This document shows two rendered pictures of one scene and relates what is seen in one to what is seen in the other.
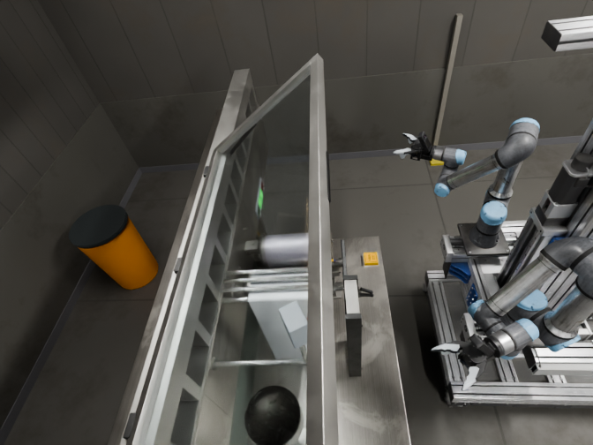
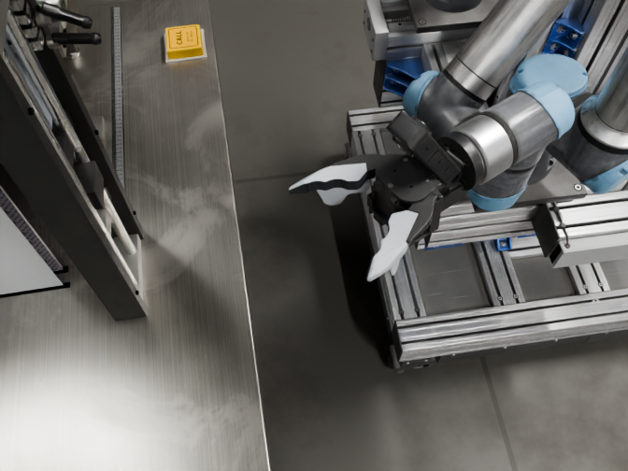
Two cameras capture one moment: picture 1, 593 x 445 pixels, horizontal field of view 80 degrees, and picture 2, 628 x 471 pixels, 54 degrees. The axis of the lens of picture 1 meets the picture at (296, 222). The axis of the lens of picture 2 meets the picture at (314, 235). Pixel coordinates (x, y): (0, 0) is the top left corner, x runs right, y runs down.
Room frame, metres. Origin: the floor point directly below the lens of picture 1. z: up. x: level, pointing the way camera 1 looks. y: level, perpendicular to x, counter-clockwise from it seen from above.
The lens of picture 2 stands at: (0.04, -0.25, 1.81)
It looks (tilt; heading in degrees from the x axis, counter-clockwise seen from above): 60 degrees down; 340
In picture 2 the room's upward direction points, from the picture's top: straight up
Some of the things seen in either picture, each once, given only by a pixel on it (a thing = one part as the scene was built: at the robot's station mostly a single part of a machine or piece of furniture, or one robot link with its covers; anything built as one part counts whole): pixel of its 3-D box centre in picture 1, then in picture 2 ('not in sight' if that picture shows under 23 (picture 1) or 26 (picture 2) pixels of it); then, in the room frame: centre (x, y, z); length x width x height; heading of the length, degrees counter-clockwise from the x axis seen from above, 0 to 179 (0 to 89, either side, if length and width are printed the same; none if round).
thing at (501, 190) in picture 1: (508, 170); not in sight; (1.21, -1.08, 1.19); 0.15 x 0.12 x 0.55; 142
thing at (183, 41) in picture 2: (371, 259); (184, 41); (1.05, -0.34, 0.91); 0.07 x 0.07 x 0.02; 79
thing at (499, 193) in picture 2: (505, 341); (492, 164); (0.44, -0.67, 1.12); 0.11 x 0.08 x 0.11; 14
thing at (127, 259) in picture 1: (119, 250); not in sight; (2.02, 1.48, 0.33); 0.44 x 0.42 x 0.67; 80
